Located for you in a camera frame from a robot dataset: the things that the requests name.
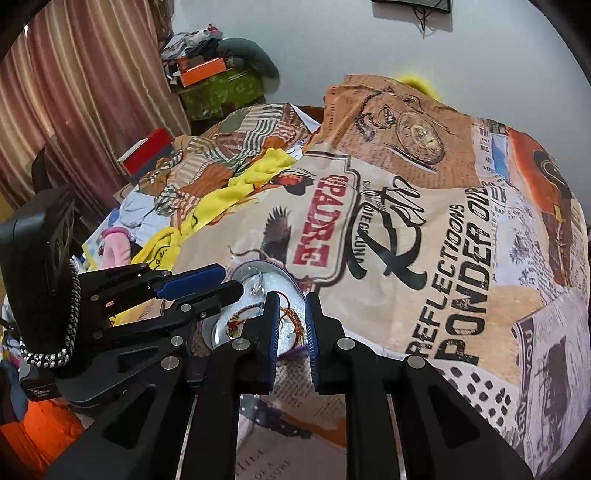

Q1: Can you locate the printed newspaper pattern bedspread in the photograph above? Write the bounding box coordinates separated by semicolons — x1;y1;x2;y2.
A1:
110;73;591;480

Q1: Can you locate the green patterned storage box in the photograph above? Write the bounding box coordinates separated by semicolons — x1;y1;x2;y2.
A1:
177;69;264;121

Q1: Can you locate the red white box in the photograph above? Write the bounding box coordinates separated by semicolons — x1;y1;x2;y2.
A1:
117;128;172;176

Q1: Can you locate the black wall mounted monitor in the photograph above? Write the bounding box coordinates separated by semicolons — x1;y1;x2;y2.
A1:
372;0;452;14

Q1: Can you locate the grey neck pillow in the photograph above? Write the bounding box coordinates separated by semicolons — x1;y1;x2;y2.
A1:
216;37;280;79

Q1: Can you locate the yellow round pillow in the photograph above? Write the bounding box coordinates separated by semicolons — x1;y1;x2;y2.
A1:
396;74;441;101

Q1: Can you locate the yellow cloth strip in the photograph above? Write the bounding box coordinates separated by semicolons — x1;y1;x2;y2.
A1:
110;148;297;324

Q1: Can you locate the striped patchwork cloth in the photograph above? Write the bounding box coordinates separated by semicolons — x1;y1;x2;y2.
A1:
123;103;318;224

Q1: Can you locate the striped pink brown curtain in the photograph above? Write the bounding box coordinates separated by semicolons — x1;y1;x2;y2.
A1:
1;1;190;222

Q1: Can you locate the orange shoe box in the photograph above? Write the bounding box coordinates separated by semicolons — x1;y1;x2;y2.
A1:
180;58;226;87

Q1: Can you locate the red gold braided bracelet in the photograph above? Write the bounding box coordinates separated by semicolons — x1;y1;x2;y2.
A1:
224;291;307;347

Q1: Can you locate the orange bag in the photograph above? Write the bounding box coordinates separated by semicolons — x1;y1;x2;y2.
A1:
1;400;85;479

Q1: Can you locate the black white braided cord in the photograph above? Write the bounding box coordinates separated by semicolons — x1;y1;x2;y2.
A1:
18;257;82;370

